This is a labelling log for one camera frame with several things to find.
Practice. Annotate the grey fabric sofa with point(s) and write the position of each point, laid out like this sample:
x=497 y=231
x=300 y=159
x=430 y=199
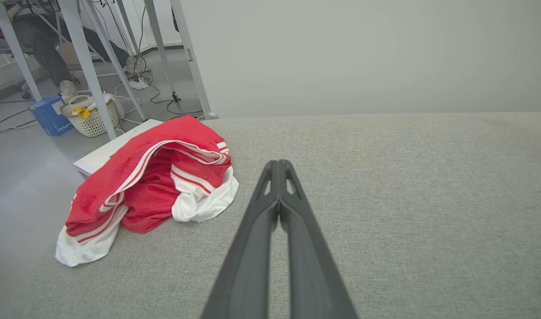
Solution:
x=407 y=199

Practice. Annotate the white plastic laundry basket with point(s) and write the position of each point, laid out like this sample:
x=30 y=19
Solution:
x=92 y=125

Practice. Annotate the blue cardboard box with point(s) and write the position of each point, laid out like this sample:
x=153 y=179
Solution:
x=49 y=117

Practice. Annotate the red white basketball jersey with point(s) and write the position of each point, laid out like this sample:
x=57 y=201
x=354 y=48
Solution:
x=120 y=177

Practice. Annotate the yellow item in basket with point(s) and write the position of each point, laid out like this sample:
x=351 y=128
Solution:
x=81 y=112

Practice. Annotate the seated person dark trousers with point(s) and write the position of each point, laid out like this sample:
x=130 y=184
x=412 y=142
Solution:
x=42 y=44

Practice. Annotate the white power strip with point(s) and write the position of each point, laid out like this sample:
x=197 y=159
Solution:
x=138 y=83

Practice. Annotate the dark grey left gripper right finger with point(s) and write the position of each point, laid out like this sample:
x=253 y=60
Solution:
x=312 y=266

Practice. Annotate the white metal desk frame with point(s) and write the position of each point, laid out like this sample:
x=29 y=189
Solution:
x=85 y=66
x=191 y=62

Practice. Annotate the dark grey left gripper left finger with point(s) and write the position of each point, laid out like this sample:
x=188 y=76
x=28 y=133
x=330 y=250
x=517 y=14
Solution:
x=248 y=257

